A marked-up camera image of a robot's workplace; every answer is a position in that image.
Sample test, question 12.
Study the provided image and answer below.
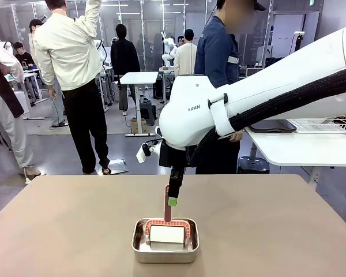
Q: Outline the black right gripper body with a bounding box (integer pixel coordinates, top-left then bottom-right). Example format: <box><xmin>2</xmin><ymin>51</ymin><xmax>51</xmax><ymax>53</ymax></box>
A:
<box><xmin>159</xmin><ymin>141</ymin><xmax>188</xmax><ymax>168</ymax></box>

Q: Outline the lint roller with maroon handle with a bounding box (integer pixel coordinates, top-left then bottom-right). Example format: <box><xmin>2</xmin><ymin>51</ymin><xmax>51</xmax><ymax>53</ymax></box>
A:
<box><xmin>145</xmin><ymin>184</ymin><xmax>190</xmax><ymax>251</ymax></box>

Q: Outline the person's right hand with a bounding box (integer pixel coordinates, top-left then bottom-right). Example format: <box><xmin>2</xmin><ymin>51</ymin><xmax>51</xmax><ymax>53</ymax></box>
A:
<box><xmin>229</xmin><ymin>129</ymin><xmax>245</xmax><ymax>142</ymax></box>

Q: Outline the cardboard box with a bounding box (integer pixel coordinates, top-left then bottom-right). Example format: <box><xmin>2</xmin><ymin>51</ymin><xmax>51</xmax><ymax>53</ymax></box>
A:
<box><xmin>130</xmin><ymin>118</ymin><xmax>148</xmax><ymax>134</ymax></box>

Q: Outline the rectangular stainless steel tin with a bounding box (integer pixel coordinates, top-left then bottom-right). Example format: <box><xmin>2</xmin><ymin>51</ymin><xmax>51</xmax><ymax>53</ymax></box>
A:
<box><xmin>131</xmin><ymin>218</ymin><xmax>200</xmax><ymax>264</ymax></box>

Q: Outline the dark plastic stool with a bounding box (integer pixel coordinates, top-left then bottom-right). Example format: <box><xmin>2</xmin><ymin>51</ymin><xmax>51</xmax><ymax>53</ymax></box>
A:
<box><xmin>236</xmin><ymin>156</ymin><xmax>270</xmax><ymax>174</ymax></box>

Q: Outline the white standing desk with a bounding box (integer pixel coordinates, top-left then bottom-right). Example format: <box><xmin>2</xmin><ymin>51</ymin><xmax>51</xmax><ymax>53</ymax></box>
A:
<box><xmin>119</xmin><ymin>71</ymin><xmax>159</xmax><ymax>137</ymax></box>

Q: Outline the person in beige sweater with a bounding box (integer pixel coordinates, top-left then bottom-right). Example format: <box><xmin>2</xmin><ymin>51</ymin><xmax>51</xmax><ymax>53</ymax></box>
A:
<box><xmin>174</xmin><ymin>28</ymin><xmax>197</xmax><ymax>77</ymax></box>

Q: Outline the white humanoid robot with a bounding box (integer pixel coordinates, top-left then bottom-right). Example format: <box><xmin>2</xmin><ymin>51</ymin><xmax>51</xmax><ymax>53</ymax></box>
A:
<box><xmin>160</xmin><ymin>31</ymin><xmax>179</xmax><ymax>69</ymax></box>

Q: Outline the person in denim jacket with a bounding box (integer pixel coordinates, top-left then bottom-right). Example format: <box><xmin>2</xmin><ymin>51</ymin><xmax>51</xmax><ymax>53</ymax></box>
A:
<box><xmin>194</xmin><ymin>0</ymin><xmax>266</xmax><ymax>175</ymax></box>

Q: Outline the person in black clothes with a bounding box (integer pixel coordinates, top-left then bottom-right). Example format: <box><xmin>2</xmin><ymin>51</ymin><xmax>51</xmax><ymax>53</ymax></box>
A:
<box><xmin>111</xmin><ymin>24</ymin><xmax>141</xmax><ymax>112</ymax></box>

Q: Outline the black braided right arm sleeve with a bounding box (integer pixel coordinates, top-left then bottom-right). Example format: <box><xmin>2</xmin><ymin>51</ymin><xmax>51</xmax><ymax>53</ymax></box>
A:
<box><xmin>187</xmin><ymin>65</ymin><xmax>346</xmax><ymax>168</ymax></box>

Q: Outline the white table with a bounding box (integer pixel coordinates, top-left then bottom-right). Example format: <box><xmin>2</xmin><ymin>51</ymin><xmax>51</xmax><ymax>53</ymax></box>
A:
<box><xmin>245</xmin><ymin>126</ymin><xmax>346</xmax><ymax>175</ymax></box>

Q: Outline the man in cream jacket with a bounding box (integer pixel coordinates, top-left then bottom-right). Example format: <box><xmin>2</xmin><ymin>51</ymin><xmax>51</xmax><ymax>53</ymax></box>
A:
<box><xmin>33</xmin><ymin>0</ymin><xmax>112</xmax><ymax>175</ymax></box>

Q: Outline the person in dark apron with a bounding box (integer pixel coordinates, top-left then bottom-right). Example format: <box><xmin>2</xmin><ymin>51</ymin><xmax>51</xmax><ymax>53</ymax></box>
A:
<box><xmin>0</xmin><ymin>40</ymin><xmax>43</xmax><ymax>185</ymax></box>

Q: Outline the black tripod stand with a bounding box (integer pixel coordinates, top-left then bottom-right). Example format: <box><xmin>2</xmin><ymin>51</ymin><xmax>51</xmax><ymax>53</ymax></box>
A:
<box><xmin>294</xmin><ymin>31</ymin><xmax>306</xmax><ymax>53</ymax></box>

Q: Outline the black haired seated person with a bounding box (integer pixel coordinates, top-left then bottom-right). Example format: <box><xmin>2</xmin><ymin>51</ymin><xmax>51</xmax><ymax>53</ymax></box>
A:
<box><xmin>13</xmin><ymin>42</ymin><xmax>35</xmax><ymax>67</ymax></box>

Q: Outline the white door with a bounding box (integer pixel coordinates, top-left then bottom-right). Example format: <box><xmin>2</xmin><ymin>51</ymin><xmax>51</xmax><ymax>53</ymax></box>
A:
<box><xmin>272</xmin><ymin>11</ymin><xmax>321</xmax><ymax>55</ymax></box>

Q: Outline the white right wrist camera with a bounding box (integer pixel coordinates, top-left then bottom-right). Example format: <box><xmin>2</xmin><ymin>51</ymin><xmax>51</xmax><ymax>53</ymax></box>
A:
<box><xmin>136</xmin><ymin>143</ymin><xmax>161</xmax><ymax>164</ymax></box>

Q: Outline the white wire dish rack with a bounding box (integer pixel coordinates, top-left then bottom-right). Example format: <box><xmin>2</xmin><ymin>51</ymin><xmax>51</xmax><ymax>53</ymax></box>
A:
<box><xmin>294</xmin><ymin>114</ymin><xmax>346</xmax><ymax>134</ymax></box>

